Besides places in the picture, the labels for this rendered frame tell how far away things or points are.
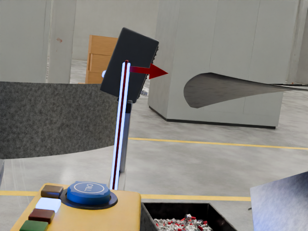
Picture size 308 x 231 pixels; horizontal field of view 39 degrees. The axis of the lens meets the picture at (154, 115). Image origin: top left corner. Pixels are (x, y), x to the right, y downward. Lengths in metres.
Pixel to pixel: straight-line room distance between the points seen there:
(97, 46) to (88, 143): 6.17
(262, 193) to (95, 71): 8.05
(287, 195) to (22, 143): 1.81
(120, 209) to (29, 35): 6.19
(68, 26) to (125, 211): 4.48
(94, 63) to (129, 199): 8.26
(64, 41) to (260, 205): 4.26
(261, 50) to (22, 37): 3.74
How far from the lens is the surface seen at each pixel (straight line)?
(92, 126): 2.56
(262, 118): 7.48
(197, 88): 0.64
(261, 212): 0.70
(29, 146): 2.36
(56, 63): 4.84
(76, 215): 0.38
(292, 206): 0.68
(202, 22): 6.89
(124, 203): 0.41
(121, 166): 1.20
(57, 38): 4.83
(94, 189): 0.41
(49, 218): 0.36
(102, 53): 8.66
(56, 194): 0.41
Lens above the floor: 1.22
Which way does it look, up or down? 10 degrees down
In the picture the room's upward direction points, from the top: 7 degrees clockwise
